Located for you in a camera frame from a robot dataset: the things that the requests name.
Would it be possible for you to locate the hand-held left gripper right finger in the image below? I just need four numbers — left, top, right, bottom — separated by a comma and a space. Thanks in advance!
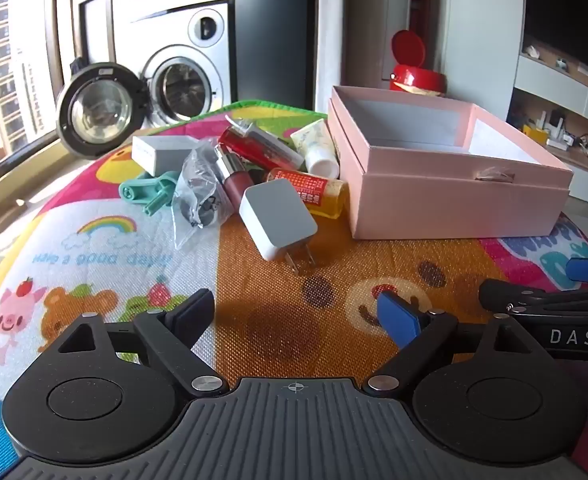
368, 290, 539, 400

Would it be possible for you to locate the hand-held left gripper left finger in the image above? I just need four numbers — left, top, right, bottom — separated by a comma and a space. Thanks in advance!
54, 288, 231, 401

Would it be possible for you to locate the clear bag with black parts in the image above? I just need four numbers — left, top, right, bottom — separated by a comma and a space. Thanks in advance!
171, 142, 235, 251

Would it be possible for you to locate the white two-prong charger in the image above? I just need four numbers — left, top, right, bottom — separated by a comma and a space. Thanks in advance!
239, 180, 319, 276

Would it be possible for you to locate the pink cardboard box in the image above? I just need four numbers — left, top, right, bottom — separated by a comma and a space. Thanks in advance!
328, 85, 574, 241

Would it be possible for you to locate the pink lip gloss bottle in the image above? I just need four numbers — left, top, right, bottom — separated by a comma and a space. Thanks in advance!
214, 145, 249, 211

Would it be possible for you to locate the teal plastic crank handle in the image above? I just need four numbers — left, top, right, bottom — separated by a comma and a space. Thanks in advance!
119, 170, 182, 216

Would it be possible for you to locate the yellow bottle with red label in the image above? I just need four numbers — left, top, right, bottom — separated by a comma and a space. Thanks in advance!
266, 167, 349, 221

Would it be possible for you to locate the grey three-prong plug adapter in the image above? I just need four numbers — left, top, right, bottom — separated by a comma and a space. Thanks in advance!
133, 135, 202, 173

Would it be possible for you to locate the red cosmetic tube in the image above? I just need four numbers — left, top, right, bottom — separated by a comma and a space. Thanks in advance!
219, 117, 305, 171

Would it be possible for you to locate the white cream tube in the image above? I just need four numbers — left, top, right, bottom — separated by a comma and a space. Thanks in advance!
290, 119, 341, 178

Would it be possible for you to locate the colourful cartoon play mat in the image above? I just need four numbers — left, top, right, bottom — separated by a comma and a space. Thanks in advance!
0, 99, 588, 413

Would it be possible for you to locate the yellow toy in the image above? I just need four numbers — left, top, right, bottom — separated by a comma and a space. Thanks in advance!
522, 124, 549, 146

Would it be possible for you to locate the white charging dock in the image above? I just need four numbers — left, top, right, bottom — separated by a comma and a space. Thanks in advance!
544, 109, 577, 150

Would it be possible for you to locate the grey and wood television cabinet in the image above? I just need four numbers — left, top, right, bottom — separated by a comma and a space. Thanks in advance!
506, 35, 588, 206

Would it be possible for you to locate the round washing machine door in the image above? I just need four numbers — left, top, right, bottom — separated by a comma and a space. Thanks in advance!
55, 62, 149, 160

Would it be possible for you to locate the red flip-lid container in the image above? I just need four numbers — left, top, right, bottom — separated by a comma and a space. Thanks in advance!
390, 30, 448, 97

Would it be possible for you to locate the white washing machine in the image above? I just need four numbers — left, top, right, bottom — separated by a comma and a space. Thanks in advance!
129, 2, 232, 128

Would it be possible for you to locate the dark tall panel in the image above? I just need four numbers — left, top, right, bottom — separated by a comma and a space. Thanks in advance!
236, 0, 317, 111

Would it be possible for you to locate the window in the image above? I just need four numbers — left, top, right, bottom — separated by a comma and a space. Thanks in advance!
0, 0, 61, 181

